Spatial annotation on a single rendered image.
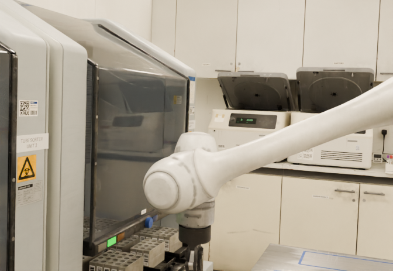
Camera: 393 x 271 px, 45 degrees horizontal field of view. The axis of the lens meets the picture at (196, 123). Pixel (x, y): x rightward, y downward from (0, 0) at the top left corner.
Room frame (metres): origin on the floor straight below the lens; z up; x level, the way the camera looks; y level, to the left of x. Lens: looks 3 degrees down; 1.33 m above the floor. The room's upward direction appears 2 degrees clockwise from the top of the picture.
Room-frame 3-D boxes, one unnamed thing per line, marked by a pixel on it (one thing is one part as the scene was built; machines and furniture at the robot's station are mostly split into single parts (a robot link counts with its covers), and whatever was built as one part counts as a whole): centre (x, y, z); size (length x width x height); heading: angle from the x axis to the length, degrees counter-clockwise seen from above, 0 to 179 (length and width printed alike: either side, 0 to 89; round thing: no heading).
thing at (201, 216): (1.08, 0.00, 1.07); 0.09 x 0.09 x 0.06
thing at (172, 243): (1.58, 0.06, 0.85); 0.12 x 0.02 x 0.06; 159
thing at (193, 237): (1.08, -0.01, 1.00); 0.08 x 0.07 x 0.09; 173
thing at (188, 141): (1.07, 0.00, 1.18); 0.13 x 0.11 x 0.16; 164
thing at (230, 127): (3.67, -0.45, 1.22); 0.62 x 0.56 x 0.64; 159
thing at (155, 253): (1.43, 0.11, 0.85); 0.12 x 0.02 x 0.06; 160
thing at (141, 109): (1.44, 0.36, 1.28); 0.61 x 0.51 x 0.63; 160
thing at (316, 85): (3.48, -1.00, 1.24); 0.62 x 0.56 x 0.69; 161
